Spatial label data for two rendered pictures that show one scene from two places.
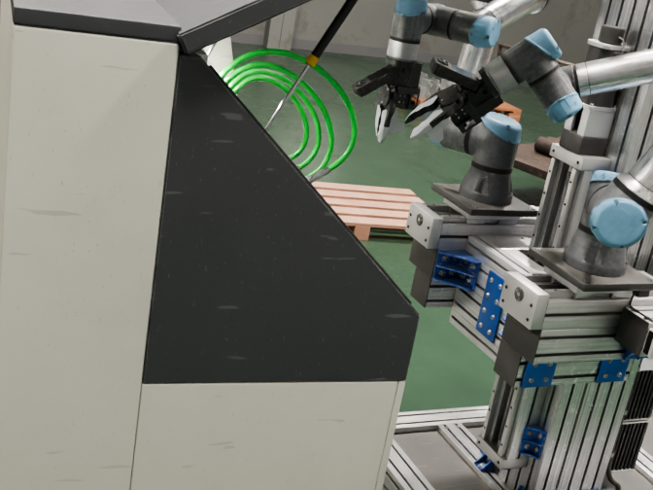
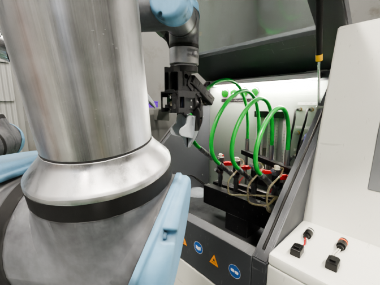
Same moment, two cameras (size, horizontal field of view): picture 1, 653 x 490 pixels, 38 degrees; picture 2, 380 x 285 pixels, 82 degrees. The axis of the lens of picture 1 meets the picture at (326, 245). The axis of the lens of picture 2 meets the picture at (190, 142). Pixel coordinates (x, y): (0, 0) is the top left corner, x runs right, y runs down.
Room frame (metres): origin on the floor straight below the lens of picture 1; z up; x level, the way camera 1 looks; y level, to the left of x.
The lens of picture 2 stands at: (2.89, -0.31, 1.32)
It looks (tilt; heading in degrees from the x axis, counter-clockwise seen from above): 10 degrees down; 158
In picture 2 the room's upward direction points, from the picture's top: straight up
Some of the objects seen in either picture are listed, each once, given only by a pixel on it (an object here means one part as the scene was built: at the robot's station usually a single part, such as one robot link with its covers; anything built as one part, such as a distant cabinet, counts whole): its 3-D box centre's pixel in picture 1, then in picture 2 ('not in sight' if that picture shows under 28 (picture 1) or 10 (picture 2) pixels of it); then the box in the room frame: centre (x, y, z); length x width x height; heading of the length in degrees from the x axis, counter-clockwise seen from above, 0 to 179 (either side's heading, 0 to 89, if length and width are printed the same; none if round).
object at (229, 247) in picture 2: not in sight; (177, 230); (2.20, -0.08, 0.87); 0.62 x 0.04 x 0.16; 22
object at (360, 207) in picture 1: (344, 209); not in sight; (5.40, -0.07, 0.05); 1.12 x 0.77 x 0.10; 111
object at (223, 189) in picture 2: not in sight; (243, 210); (2.23, 0.19, 0.91); 0.34 x 0.10 x 0.15; 22
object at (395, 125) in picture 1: (392, 126); (179, 130); (2.33, -0.11, 1.25); 0.06 x 0.03 x 0.09; 112
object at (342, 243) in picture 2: not in sight; (337, 252); (2.61, 0.17, 0.99); 0.12 x 0.02 x 0.02; 113
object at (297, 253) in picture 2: not in sight; (303, 240); (2.54, 0.14, 0.99); 0.12 x 0.02 x 0.02; 115
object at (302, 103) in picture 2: not in sight; (307, 132); (2.24, 0.48, 1.20); 0.13 x 0.03 x 0.31; 22
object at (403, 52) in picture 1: (402, 50); (184, 59); (2.34, -0.10, 1.44); 0.08 x 0.08 x 0.05
